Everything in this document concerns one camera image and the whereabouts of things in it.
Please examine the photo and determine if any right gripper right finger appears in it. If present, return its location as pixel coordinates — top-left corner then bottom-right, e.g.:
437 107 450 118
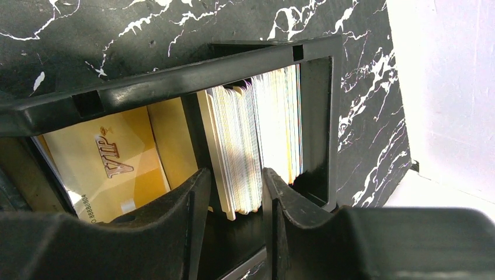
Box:
262 168 494 279

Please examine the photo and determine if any black plastic card box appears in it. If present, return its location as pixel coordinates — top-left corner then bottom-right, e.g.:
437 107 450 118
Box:
0 34 343 280

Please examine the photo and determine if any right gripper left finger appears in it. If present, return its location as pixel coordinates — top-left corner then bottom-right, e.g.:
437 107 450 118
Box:
1 169 211 279

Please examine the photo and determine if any stack of cards in box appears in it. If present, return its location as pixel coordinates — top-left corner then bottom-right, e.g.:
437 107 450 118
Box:
197 64 304 221

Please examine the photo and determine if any gold VIP card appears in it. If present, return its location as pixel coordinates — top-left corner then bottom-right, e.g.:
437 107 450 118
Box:
30 97 200 225

